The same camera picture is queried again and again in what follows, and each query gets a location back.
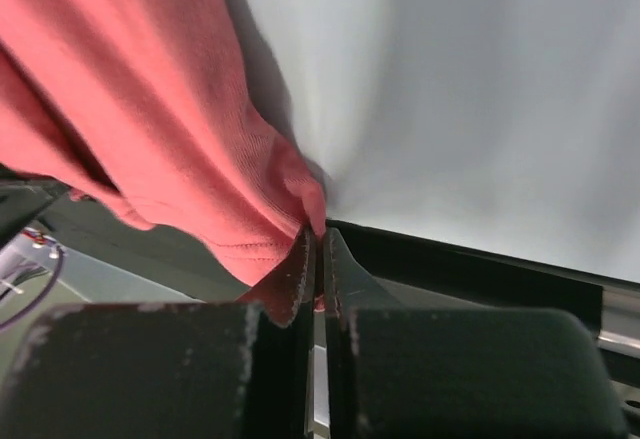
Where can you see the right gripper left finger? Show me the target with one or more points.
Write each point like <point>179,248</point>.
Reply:
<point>172,370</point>

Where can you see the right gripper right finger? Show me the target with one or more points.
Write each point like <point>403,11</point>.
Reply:
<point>400,372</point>

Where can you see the salmon pink t shirt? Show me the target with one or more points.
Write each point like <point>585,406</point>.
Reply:
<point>143,105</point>

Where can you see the aluminium front rail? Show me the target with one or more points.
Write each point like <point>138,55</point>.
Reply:
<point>618,342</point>

